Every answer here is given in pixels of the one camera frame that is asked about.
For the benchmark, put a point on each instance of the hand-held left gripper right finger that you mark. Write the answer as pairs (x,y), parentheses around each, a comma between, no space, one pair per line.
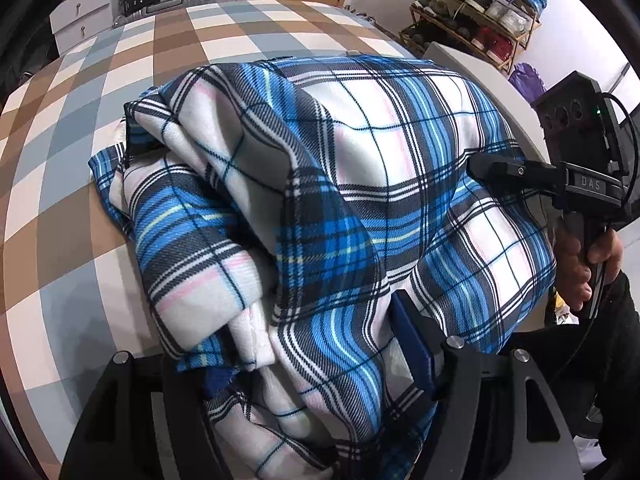
(410,340)

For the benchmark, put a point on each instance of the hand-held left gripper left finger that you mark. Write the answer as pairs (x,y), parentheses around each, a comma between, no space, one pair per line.
(216,385)

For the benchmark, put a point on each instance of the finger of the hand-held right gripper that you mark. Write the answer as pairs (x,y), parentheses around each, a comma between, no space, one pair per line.
(505,170)

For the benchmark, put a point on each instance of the blue white plaid shirt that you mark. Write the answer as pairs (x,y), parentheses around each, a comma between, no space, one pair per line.
(325,185)

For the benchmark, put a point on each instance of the person's right forearm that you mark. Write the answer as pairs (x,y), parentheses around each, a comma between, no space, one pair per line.
(620,310)

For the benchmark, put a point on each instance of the person's right hand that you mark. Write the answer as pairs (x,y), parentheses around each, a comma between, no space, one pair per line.
(570,270)

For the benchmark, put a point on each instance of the purple bag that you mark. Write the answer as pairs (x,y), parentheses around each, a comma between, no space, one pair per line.
(526,82)

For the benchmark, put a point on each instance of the person's black clothing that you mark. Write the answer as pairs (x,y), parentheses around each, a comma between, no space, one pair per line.
(560,360)

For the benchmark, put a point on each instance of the wooden shoe rack with shoes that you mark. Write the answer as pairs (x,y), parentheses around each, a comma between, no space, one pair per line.
(475,10)

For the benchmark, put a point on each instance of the checkered bedsheet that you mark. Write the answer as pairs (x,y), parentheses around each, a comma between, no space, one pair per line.
(100,110)

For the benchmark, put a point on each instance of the silver suitcase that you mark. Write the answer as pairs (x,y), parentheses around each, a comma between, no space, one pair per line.
(170,10)

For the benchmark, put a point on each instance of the white stepped drawer dresser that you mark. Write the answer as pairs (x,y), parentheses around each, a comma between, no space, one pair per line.
(80,15)

